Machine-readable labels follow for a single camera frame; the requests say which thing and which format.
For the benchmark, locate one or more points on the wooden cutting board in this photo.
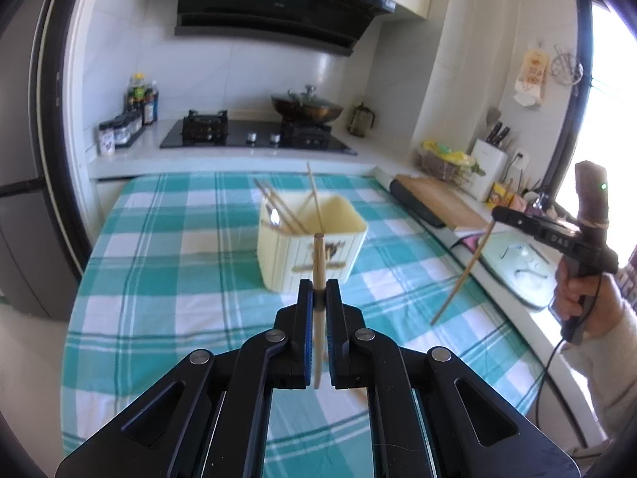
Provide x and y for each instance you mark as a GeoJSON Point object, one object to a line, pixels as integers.
{"type": "Point", "coordinates": [444, 203]}

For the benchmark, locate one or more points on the grey refrigerator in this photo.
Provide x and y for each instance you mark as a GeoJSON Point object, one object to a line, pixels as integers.
{"type": "Point", "coordinates": [38, 277]}

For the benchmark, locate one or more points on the purple soap dispenser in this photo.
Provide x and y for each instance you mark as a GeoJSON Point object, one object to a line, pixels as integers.
{"type": "Point", "coordinates": [537, 203]}

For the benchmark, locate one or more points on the wooden chopstick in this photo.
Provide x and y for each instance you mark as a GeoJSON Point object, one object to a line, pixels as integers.
{"type": "Point", "coordinates": [287, 216]}
{"type": "Point", "coordinates": [315, 197]}
{"type": "Point", "coordinates": [466, 273]}
{"type": "Point", "coordinates": [291, 209]}
{"type": "Point", "coordinates": [319, 285]}

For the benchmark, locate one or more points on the black range hood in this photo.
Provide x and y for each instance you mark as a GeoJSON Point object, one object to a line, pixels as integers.
{"type": "Point", "coordinates": [333, 26]}

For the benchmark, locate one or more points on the steel spoon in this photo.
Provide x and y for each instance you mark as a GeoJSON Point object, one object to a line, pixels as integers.
{"type": "Point", "coordinates": [273, 219]}

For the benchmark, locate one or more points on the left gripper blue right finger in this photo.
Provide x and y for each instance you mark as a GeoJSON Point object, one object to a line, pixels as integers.
{"type": "Point", "coordinates": [430, 414]}

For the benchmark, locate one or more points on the hanging paper bag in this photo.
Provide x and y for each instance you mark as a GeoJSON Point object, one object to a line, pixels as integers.
{"type": "Point", "coordinates": [529, 85]}

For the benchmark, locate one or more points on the wire basket with vegetables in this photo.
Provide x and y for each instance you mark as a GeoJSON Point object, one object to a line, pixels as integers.
{"type": "Point", "coordinates": [446, 164]}

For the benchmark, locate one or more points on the cream utensil holder box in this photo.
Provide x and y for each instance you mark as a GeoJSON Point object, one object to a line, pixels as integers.
{"type": "Point", "coordinates": [285, 258]}

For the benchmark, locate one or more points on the sauce bottles group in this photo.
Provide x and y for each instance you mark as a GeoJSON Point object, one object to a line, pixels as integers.
{"type": "Point", "coordinates": [143, 97]}

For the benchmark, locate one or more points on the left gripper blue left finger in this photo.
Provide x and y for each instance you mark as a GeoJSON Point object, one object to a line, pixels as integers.
{"type": "Point", "coordinates": [209, 415]}

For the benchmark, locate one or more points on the black gas cooktop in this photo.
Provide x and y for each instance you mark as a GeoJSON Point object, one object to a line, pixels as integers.
{"type": "Point", "coordinates": [218, 130]}

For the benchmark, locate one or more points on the white knife block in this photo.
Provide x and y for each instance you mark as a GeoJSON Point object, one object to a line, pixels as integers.
{"type": "Point", "coordinates": [491, 160]}

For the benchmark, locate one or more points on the white spice jar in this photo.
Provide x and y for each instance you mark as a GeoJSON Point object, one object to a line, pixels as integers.
{"type": "Point", "coordinates": [106, 142]}

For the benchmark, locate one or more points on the black wok with lid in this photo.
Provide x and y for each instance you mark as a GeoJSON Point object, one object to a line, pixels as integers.
{"type": "Point", "coordinates": [305, 108]}

